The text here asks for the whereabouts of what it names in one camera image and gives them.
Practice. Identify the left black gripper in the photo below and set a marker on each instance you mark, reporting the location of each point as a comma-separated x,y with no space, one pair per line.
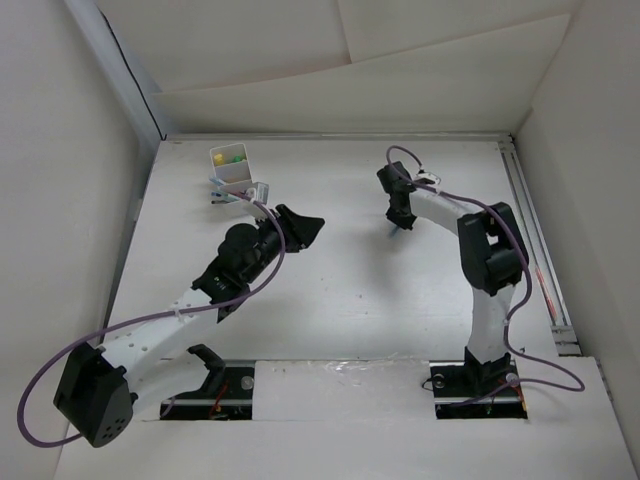
300,231

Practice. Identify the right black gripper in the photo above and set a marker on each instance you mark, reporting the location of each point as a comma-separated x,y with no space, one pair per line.
406,222

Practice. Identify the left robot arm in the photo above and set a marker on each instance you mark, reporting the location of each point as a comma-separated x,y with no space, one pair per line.
102,387

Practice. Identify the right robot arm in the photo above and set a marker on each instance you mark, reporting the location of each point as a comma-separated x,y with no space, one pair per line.
493,256

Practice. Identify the white three-compartment organizer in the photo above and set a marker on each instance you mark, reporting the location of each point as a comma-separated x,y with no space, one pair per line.
237,176

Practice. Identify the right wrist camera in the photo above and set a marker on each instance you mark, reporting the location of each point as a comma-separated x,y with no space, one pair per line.
427,178

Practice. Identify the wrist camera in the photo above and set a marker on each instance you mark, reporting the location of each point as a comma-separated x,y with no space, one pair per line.
255,195
427,178

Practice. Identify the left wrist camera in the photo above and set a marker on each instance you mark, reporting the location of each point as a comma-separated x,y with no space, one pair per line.
255,195

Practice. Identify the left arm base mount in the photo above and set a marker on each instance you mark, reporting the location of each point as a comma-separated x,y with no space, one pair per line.
226,393

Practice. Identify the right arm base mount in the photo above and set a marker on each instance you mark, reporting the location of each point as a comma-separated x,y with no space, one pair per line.
469,390

